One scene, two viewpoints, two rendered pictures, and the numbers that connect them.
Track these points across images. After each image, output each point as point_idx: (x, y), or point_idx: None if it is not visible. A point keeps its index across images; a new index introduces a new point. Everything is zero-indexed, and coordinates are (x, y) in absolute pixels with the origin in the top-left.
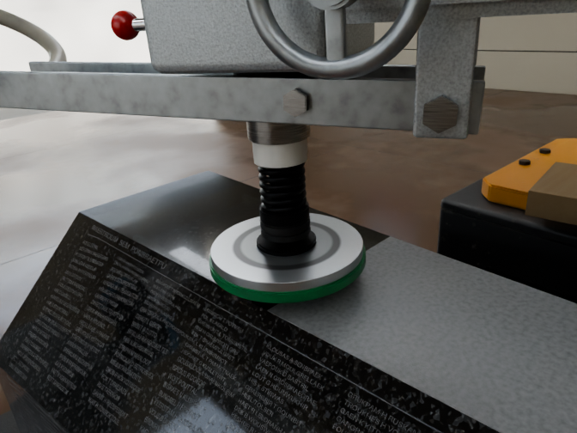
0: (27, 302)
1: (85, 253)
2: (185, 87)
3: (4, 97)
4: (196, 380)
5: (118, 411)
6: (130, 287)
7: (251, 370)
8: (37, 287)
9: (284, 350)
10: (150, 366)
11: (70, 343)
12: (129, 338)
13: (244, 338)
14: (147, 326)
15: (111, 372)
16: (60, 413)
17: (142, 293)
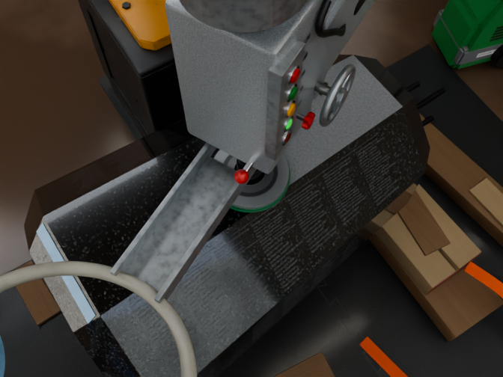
0: (144, 369)
1: (147, 310)
2: (252, 167)
3: (179, 279)
4: (278, 241)
5: (262, 290)
6: (203, 272)
7: (292, 212)
8: (137, 360)
9: (295, 194)
10: (255, 265)
11: (204, 324)
12: (233, 277)
13: (278, 210)
14: (234, 264)
15: (242, 293)
16: (239, 332)
17: (214, 264)
